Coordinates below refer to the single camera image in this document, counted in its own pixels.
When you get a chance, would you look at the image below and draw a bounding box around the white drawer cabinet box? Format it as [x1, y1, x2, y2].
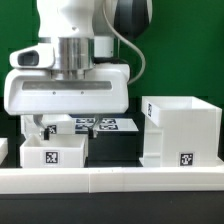
[140, 96, 222, 168]

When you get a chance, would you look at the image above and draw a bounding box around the white front barrier wall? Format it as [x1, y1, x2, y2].
[0, 166, 224, 194]

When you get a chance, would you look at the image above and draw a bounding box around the white barrier wall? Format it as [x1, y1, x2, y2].
[0, 138, 8, 165]
[0, 166, 224, 194]

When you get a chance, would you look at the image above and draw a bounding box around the white left barrier wall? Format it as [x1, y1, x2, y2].
[0, 138, 8, 165]

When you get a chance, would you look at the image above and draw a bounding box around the white drawer tray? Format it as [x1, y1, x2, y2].
[20, 134, 88, 168]
[21, 114, 75, 138]

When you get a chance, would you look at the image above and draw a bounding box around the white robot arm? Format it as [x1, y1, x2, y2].
[4, 0, 153, 140]

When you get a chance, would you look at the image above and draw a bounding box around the grey thin cable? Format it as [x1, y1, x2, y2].
[101, 0, 147, 86]

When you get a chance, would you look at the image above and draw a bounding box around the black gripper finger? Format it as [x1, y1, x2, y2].
[88, 115, 103, 138]
[33, 115, 49, 140]

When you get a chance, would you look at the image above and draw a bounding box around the white front drawer tray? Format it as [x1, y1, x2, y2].
[20, 134, 88, 168]

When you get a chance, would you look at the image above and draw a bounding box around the white marker tag sheet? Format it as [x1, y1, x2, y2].
[74, 118, 138, 132]

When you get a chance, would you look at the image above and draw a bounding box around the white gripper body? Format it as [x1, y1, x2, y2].
[4, 63, 130, 115]

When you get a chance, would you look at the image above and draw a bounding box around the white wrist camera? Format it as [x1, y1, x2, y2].
[9, 43, 55, 69]

